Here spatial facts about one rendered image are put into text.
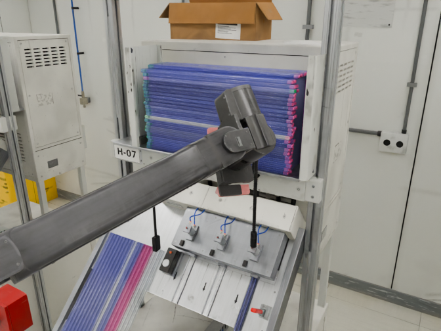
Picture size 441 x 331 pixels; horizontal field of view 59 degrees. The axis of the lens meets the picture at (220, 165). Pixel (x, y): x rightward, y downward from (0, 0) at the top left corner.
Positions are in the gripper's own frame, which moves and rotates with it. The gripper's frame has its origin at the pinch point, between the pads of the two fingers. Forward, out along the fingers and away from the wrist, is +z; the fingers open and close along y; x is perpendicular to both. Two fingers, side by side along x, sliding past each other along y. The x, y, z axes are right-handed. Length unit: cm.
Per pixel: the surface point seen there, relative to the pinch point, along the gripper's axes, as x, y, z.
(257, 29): 39, -57, 28
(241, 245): 19.3, 15.4, 31.4
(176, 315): 17, 37, 96
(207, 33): 26, -63, 41
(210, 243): 12.7, 13.1, 38.5
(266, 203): 27.3, 4.6, 26.2
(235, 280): 18.1, 24.8, 36.8
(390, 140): 156, -33, 83
